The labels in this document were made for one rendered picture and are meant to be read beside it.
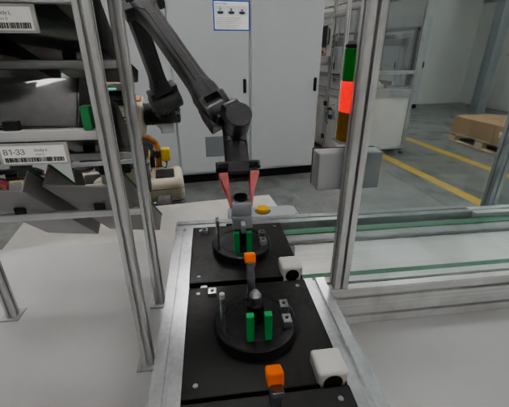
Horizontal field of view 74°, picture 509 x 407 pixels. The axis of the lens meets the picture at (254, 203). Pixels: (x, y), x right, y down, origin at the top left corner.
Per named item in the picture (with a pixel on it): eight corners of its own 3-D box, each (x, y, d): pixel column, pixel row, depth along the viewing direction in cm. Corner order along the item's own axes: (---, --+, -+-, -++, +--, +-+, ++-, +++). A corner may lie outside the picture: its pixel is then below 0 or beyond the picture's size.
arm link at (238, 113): (229, 102, 85) (199, 116, 83) (233, 72, 74) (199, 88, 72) (255, 138, 83) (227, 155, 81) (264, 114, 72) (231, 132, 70)
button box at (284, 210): (228, 225, 106) (227, 207, 104) (292, 221, 109) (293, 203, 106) (229, 236, 100) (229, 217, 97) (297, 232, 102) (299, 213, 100)
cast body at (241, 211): (231, 216, 81) (229, 190, 78) (249, 216, 81) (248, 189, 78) (233, 234, 73) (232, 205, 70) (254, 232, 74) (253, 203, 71)
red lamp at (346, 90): (334, 109, 60) (337, 80, 58) (360, 108, 61) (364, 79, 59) (344, 114, 56) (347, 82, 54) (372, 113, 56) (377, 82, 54)
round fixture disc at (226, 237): (212, 235, 87) (211, 228, 86) (265, 232, 88) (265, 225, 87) (212, 267, 74) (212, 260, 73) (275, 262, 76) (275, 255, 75)
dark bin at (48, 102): (91, 156, 76) (92, 123, 76) (148, 157, 76) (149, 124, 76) (-11, 128, 48) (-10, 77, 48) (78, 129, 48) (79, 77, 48)
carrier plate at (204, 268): (193, 233, 91) (192, 227, 90) (279, 228, 94) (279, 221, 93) (189, 291, 70) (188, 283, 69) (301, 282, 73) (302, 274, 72)
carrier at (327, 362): (189, 295, 68) (183, 243, 63) (304, 286, 71) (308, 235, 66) (181, 411, 47) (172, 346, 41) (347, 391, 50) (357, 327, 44)
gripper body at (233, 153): (261, 166, 75) (258, 137, 77) (216, 169, 74) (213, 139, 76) (258, 177, 82) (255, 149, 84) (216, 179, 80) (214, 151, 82)
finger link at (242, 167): (262, 201, 73) (258, 161, 76) (229, 203, 72) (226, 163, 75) (259, 209, 79) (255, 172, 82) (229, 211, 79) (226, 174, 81)
